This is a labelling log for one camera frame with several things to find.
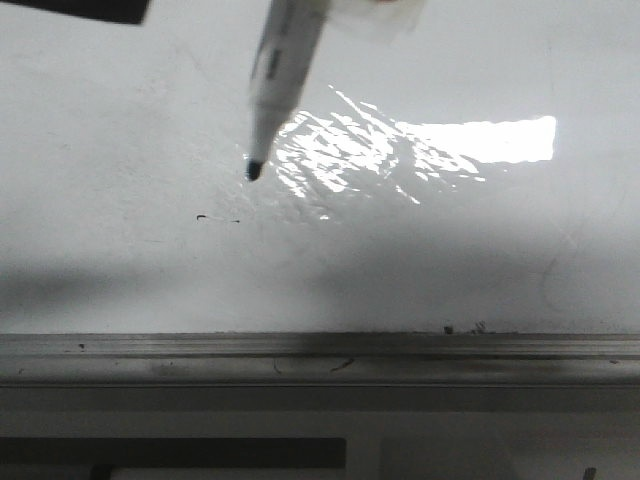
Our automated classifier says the clear adhesive tape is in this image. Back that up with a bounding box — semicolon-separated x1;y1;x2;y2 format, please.
328;0;428;42

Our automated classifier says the aluminium whiteboard tray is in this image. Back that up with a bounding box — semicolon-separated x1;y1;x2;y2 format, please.
1;333;639;386

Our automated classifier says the white black whiteboard marker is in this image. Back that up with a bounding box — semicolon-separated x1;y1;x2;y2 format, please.
246;0;331;181

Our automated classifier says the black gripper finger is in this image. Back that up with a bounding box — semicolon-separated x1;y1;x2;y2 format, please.
1;0;151;24

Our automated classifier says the white whiteboard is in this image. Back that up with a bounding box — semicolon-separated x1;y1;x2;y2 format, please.
1;1;639;333

